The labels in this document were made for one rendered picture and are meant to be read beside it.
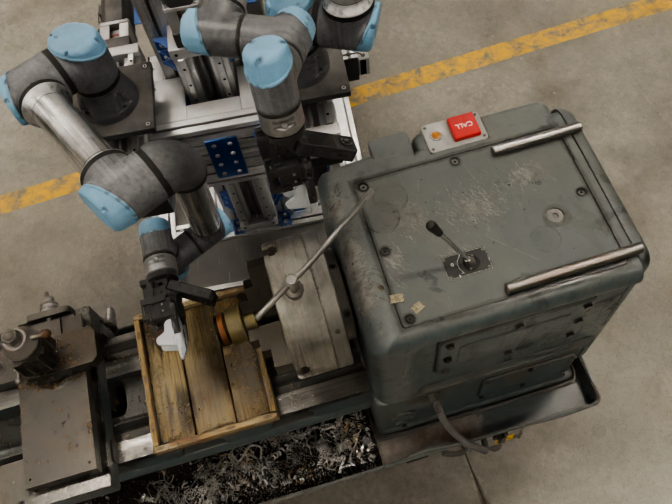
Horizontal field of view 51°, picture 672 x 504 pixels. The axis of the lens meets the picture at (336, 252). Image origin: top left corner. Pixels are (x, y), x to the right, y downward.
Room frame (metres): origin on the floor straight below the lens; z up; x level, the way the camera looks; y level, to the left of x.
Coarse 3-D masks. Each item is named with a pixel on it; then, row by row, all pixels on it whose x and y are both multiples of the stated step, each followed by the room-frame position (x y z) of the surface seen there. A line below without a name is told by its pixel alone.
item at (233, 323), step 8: (224, 312) 0.63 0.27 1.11; (232, 312) 0.62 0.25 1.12; (240, 312) 0.62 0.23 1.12; (256, 312) 0.64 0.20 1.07; (216, 320) 0.61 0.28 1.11; (224, 320) 0.61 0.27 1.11; (232, 320) 0.61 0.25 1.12; (240, 320) 0.60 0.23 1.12; (248, 320) 0.60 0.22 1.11; (256, 320) 0.60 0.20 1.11; (216, 328) 0.60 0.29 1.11; (224, 328) 0.59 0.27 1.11; (232, 328) 0.59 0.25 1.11; (240, 328) 0.59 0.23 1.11; (248, 328) 0.59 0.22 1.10; (224, 336) 0.58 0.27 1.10; (232, 336) 0.58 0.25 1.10; (240, 336) 0.57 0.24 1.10; (248, 336) 0.57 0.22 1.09; (224, 344) 0.57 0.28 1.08
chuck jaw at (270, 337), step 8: (256, 328) 0.58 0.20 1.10; (264, 328) 0.58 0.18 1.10; (272, 328) 0.58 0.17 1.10; (280, 328) 0.57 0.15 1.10; (256, 336) 0.57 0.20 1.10; (264, 336) 0.56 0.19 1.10; (272, 336) 0.56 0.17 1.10; (280, 336) 0.56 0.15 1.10; (256, 344) 0.55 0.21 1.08; (264, 344) 0.54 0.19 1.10; (272, 344) 0.54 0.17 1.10; (280, 344) 0.54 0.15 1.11; (264, 352) 0.53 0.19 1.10; (272, 352) 0.52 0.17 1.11; (280, 352) 0.52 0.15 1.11; (288, 352) 0.52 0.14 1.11; (280, 360) 0.50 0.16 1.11; (288, 360) 0.50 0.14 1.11; (280, 368) 0.49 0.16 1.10; (288, 368) 0.49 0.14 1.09; (304, 368) 0.48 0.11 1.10
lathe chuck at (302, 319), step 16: (288, 240) 0.73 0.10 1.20; (272, 256) 0.69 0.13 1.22; (288, 256) 0.68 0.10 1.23; (304, 256) 0.67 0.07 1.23; (272, 272) 0.65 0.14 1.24; (288, 272) 0.64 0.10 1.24; (272, 288) 0.61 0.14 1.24; (304, 288) 0.60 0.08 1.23; (288, 304) 0.57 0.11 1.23; (304, 304) 0.57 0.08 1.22; (320, 304) 0.56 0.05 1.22; (288, 320) 0.54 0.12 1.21; (304, 320) 0.54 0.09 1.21; (320, 320) 0.54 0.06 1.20; (288, 336) 0.52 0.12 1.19; (304, 336) 0.51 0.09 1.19; (320, 336) 0.51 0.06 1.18; (304, 352) 0.49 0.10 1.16; (320, 352) 0.49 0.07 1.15; (320, 368) 0.47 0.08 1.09; (336, 368) 0.48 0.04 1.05
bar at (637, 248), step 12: (612, 252) 0.54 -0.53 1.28; (624, 252) 0.54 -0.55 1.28; (636, 252) 0.53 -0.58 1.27; (576, 264) 0.53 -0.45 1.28; (588, 264) 0.53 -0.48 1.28; (600, 264) 0.52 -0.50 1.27; (528, 276) 0.52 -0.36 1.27; (540, 276) 0.52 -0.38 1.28; (552, 276) 0.51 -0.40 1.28; (564, 276) 0.51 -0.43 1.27; (516, 288) 0.50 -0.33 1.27
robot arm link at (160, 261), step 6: (150, 258) 0.80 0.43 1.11; (156, 258) 0.79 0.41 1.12; (162, 258) 0.79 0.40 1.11; (168, 258) 0.79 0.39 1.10; (174, 258) 0.80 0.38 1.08; (144, 264) 0.79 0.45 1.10; (150, 264) 0.78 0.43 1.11; (156, 264) 0.78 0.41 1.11; (162, 264) 0.78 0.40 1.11; (168, 264) 0.78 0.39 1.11; (174, 264) 0.78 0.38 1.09; (150, 270) 0.77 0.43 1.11; (156, 270) 0.77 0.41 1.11; (174, 270) 0.77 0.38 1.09
